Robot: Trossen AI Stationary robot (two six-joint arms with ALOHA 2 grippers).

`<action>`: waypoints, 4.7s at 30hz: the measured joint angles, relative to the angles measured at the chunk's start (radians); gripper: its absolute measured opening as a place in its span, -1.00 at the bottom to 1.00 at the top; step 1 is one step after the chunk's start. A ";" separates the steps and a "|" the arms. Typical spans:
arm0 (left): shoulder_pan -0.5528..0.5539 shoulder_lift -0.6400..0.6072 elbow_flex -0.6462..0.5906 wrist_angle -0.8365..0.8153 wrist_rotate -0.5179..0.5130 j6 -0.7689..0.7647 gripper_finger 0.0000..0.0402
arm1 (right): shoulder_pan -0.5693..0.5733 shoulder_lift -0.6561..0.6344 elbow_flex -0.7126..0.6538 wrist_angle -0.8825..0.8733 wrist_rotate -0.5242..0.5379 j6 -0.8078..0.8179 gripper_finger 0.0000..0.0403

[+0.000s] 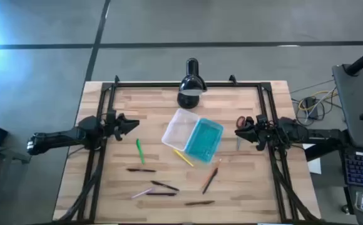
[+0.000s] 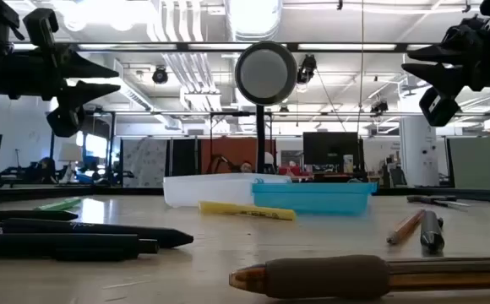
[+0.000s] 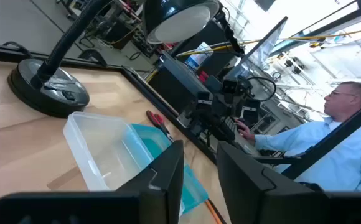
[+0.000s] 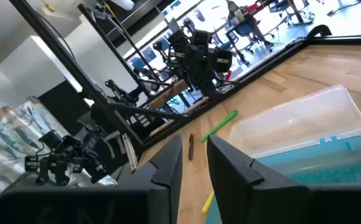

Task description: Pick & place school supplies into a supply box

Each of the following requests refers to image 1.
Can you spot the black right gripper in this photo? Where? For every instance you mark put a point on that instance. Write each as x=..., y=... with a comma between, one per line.
x=267, y=134

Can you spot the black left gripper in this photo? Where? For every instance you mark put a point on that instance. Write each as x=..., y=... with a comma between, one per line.
x=118, y=126

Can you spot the black pen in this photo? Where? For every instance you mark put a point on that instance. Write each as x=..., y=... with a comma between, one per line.
x=164, y=185
x=141, y=170
x=161, y=194

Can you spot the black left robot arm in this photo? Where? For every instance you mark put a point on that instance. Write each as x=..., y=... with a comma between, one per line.
x=59, y=137

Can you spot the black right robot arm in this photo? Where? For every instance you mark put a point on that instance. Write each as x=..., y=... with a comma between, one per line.
x=297, y=131

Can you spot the blue box with clear lid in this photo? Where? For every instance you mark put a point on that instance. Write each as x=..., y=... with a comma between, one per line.
x=203, y=140

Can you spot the green pen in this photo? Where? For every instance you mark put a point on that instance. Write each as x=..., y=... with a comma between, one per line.
x=140, y=151

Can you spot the orange pencil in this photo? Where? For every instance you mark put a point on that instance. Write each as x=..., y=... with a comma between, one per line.
x=215, y=167

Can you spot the yellow highlighter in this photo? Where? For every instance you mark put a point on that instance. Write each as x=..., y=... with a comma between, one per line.
x=183, y=157

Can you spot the black power adapter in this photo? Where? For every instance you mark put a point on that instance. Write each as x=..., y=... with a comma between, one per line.
x=311, y=107

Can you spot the purple pen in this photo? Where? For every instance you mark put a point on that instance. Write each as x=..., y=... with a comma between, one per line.
x=142, y=193

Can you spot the white paper sheet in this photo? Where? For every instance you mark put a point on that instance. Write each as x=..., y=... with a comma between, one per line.
x=314, y=164

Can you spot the black desk lamp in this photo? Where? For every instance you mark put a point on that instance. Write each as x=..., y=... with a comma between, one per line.
x=191, y=82

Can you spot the brown grip pen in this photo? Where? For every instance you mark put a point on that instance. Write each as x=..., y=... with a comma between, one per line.
x=199, y=203

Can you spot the grey desk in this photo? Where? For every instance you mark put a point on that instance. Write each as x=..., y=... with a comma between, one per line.
x=353, y=106

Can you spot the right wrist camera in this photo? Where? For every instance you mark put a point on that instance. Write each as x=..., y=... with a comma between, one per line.
x=261, y=120

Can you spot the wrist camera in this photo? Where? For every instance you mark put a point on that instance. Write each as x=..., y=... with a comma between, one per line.
x=261, y=120
x=111, y=117

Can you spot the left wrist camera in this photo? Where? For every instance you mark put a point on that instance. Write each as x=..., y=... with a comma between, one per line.
x=111, y=117

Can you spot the black metal frame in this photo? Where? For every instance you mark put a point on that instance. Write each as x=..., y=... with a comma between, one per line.
x=137, y=84

